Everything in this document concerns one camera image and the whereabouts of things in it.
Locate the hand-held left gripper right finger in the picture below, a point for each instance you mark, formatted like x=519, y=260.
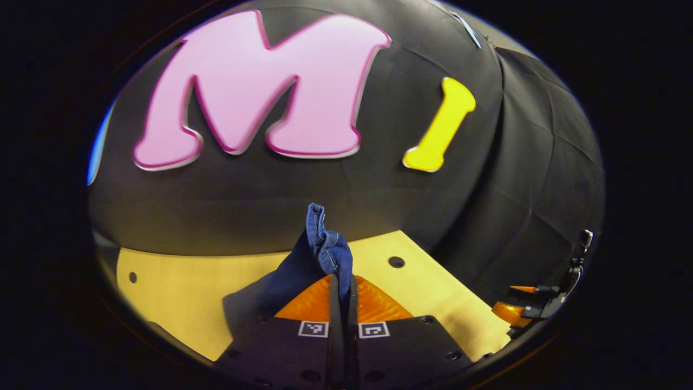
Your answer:
x=351, y=346

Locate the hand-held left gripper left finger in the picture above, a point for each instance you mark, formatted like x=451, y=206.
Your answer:
x=335, y=346

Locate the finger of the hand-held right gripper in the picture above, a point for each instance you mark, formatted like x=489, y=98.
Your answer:
x=522, y=288
x=514, y=314

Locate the blue denim jeans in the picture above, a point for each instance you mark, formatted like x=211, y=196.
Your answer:
x=325, y=244

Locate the black backdrop cloth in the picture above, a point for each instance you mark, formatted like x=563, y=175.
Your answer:
x=325, y=189

